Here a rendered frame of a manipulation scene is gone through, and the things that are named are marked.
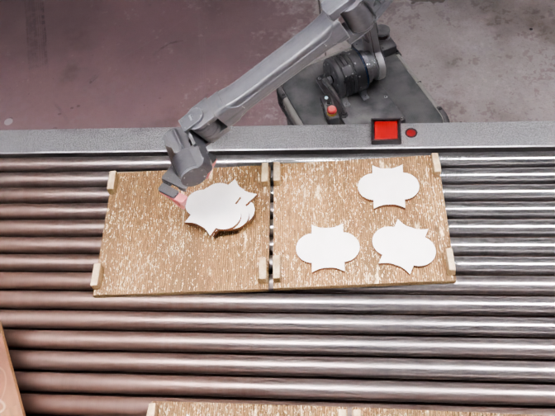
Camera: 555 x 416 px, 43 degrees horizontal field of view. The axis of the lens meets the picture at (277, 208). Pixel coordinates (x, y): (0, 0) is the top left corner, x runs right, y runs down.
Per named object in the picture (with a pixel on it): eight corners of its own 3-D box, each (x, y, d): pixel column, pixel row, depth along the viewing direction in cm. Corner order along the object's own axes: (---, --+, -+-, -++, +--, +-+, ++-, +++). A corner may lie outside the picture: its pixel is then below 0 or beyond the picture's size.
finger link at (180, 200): (206, 198, 163) (199, 174, 155) (187, 220, 159) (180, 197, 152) (182, 186, 165) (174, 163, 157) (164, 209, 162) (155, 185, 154)
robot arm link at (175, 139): (183, 120, 148) (158, 130, 147) (195, 142, 144) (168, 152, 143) (190, 140, 154) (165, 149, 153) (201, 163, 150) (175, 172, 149)
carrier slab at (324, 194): (274, 167, 179) (273, 163, 178) (436, 158, 176) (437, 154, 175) (273, 290, 160) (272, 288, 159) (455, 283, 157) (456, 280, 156)
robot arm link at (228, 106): (366, 10, 144) (346, -22, 135) (379, 27, 141) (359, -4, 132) (204, 132, 154) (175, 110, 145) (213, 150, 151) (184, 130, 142)
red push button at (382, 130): (373, 124, 184) (374, 120, 183) (396, 124, 184) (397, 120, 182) (374, 142, 181) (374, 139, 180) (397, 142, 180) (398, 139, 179)
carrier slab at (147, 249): (114, 176, 183) (112, 172, 181) (270, 167, 179) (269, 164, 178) (94, 298, 164) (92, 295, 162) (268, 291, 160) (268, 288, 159)
